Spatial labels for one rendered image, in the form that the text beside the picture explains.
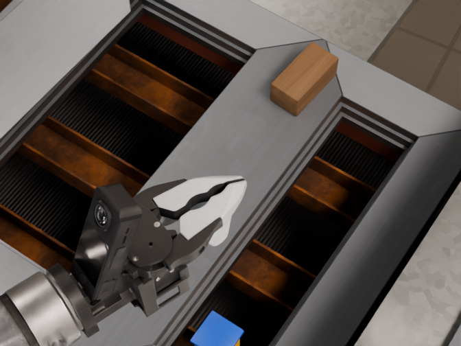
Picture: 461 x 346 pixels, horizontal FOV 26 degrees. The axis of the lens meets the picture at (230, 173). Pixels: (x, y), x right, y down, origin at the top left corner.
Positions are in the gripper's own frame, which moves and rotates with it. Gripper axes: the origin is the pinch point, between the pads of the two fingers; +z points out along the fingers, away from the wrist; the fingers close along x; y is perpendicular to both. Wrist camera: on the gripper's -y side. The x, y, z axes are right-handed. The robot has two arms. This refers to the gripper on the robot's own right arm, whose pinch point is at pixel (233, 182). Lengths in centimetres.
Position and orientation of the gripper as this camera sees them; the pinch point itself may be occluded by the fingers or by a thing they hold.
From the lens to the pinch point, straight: 99.5
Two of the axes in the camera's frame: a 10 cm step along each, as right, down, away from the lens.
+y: 0.8, 6.0, 8.0
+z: 8.1, -5.0, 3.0
